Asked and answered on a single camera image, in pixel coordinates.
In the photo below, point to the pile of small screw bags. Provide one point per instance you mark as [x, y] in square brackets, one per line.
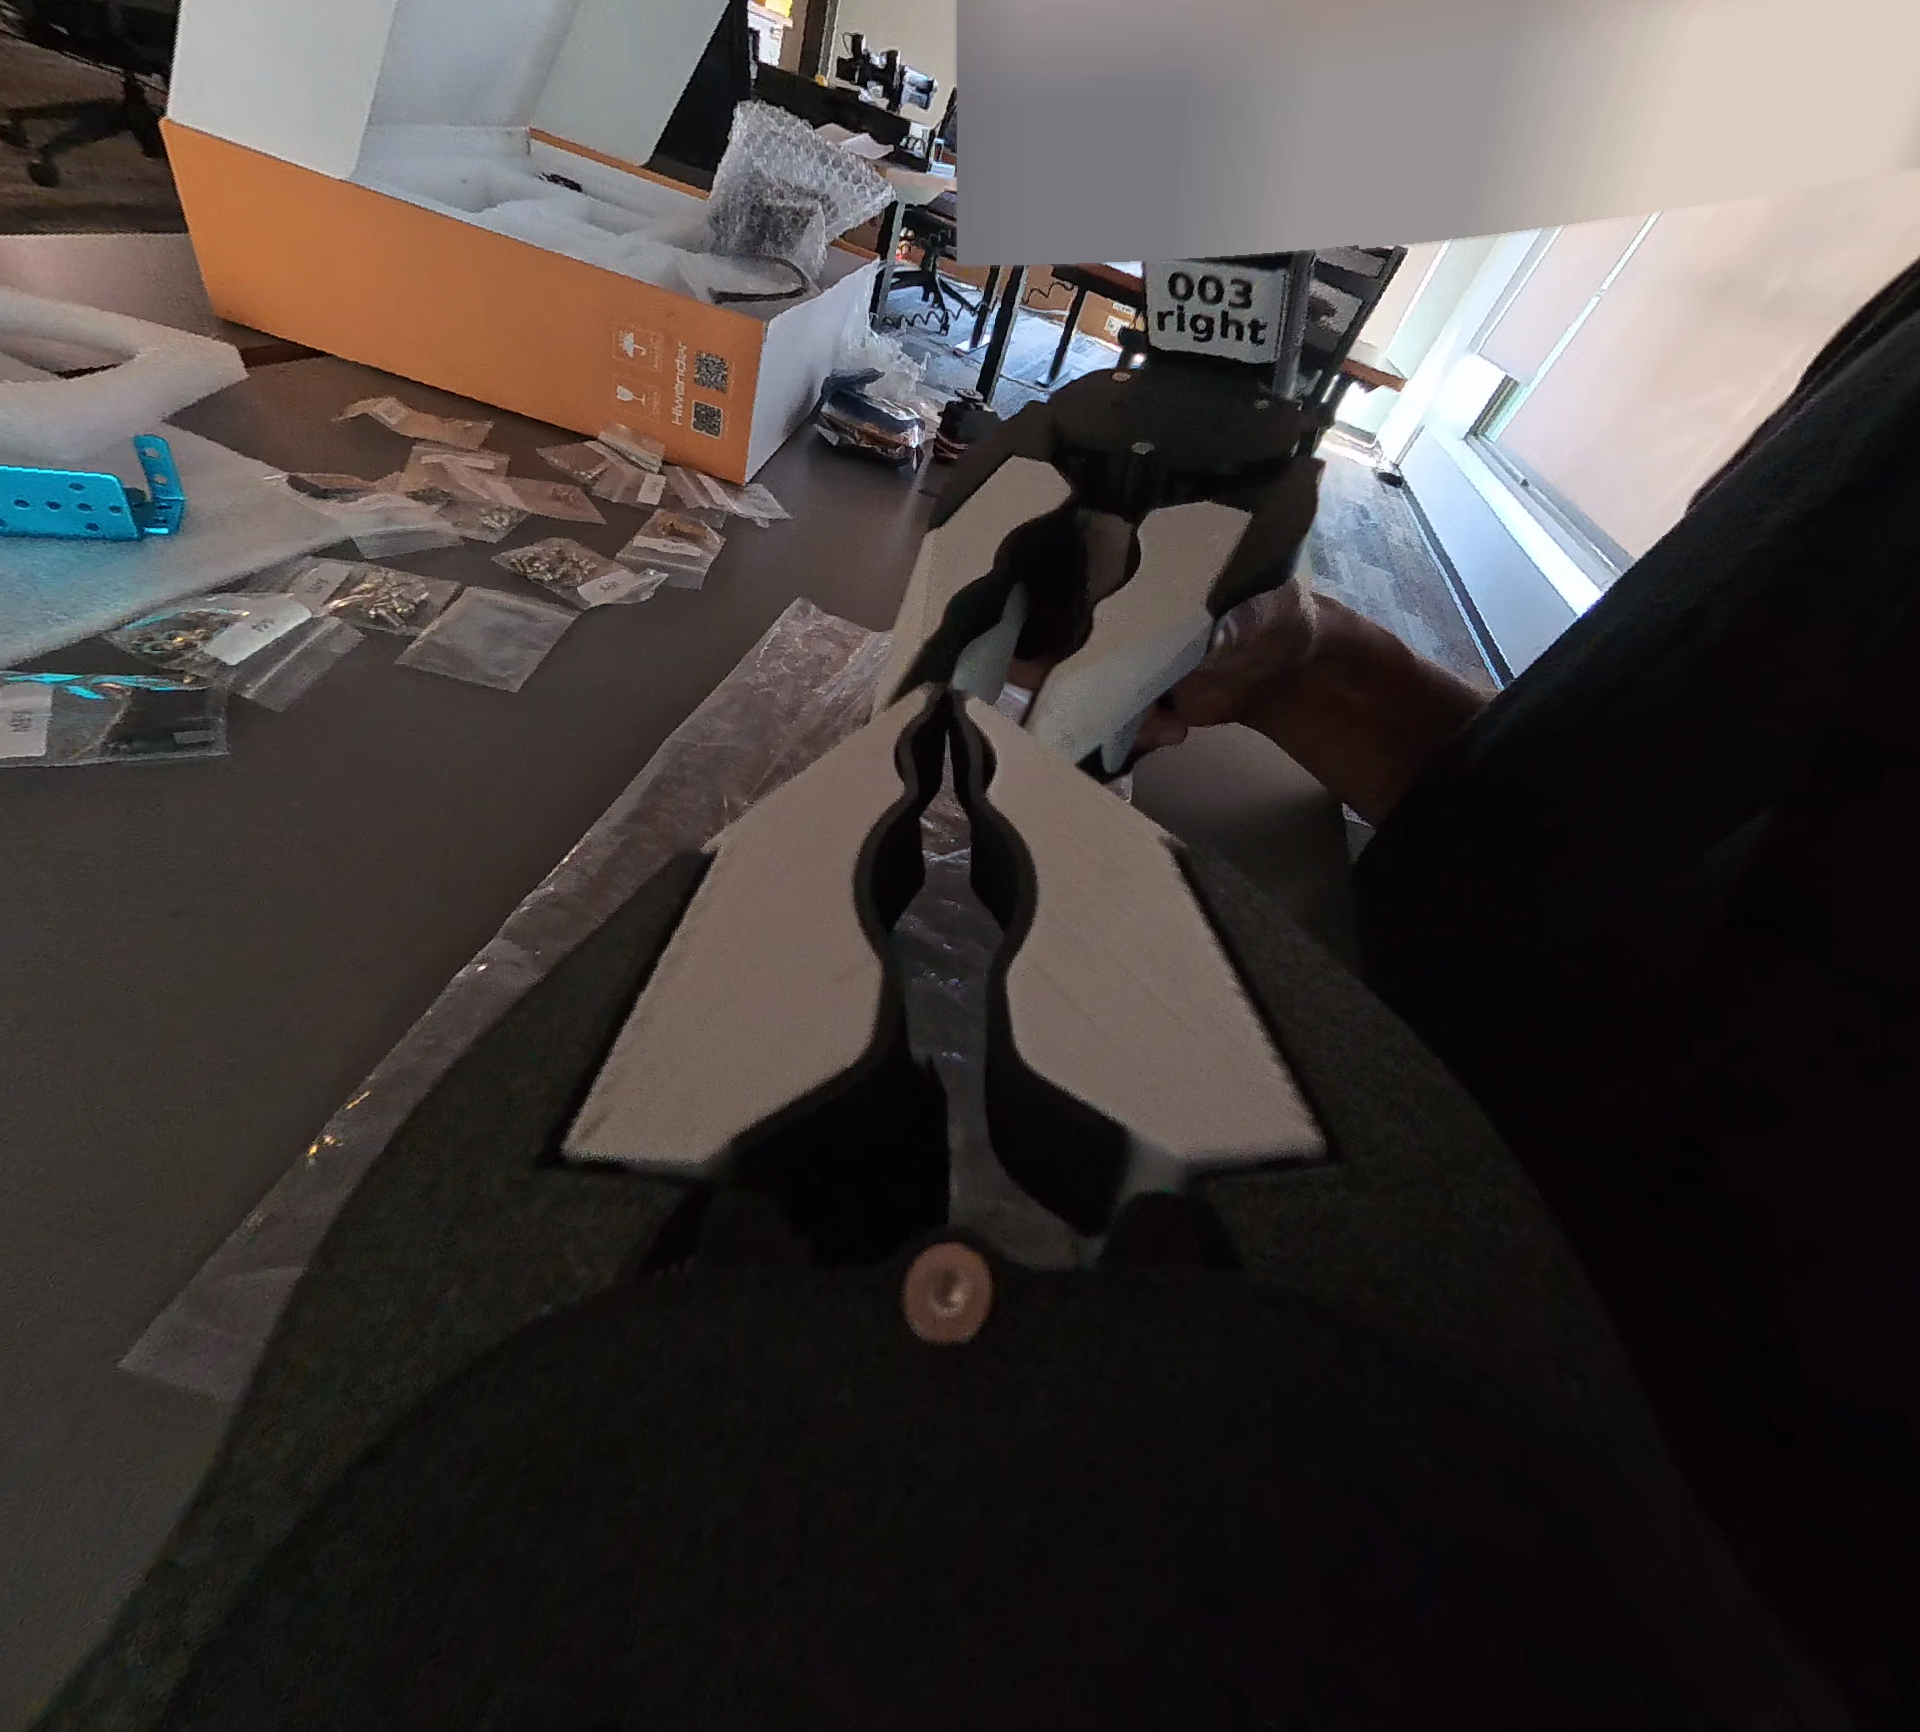
[480, 636]

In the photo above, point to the person's right forearm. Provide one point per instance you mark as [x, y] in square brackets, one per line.
[1394, 696]

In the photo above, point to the dark foil bag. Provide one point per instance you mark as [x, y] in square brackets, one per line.
[871, 426]

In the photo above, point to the large beige roller blind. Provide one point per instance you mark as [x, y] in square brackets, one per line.
[1590, 382]

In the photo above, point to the dark grey desk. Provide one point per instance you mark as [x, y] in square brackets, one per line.
[374, 936]

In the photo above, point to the person's right hand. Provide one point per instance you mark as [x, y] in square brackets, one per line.
[1275, 666]

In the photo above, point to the person's black sweater torso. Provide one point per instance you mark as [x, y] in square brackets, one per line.
[1725, 863]

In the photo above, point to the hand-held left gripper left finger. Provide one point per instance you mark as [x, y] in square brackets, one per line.
[751, 997]

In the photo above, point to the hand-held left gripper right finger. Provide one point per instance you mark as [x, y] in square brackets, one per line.
[1154, 997]

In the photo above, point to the black mesh office chair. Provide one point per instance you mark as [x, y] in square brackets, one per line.
[1350, 307]

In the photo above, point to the bubble wrap bundle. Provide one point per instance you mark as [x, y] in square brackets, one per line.
[781, 186]

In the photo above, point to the orange white cardboard box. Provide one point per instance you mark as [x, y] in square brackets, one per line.
[451, 292]

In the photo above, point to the large clear plastic bag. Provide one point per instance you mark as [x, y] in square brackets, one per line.
[601, 892]

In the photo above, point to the white foam block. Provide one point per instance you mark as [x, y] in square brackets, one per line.
[91, 337]

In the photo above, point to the black flat monitor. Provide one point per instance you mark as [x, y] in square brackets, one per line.
[704, 96]

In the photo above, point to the white foam sheet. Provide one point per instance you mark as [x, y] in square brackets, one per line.
[91, 592]

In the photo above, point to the blue metal bracket small holes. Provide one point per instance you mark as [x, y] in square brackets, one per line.
[61, 503]

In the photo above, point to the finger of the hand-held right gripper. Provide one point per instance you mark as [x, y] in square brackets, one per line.
[960, 563]
[1154, 636]

